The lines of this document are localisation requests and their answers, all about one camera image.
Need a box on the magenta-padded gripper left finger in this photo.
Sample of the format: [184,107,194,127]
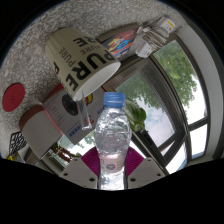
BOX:
[59,147,101,190]

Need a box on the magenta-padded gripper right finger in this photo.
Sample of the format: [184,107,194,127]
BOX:
[125,147,167,190]

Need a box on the clear blue-capped water bottle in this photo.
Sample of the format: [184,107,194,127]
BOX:
[93,92,133,191]

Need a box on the potted plant in white pot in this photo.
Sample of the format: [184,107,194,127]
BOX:
[18,99,148,164]

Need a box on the white and red filament box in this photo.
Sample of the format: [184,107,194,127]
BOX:
[42,84,108,146]

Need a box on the black plastic grid trivet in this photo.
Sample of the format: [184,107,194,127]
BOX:
[8,130,28,157]

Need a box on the flat round red coaster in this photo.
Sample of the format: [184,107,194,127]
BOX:
[2,82,26,113]

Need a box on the large dark-framed window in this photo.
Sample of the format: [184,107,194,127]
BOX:
[99,39,224,174]

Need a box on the cream mug with black lettering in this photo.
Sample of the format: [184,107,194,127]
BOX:
[44,27,122,102]

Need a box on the colourful dark book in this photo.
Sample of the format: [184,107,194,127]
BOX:
[101,28,139,60]

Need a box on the white power strip with cable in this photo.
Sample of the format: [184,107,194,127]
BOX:
[134,16,177,59]

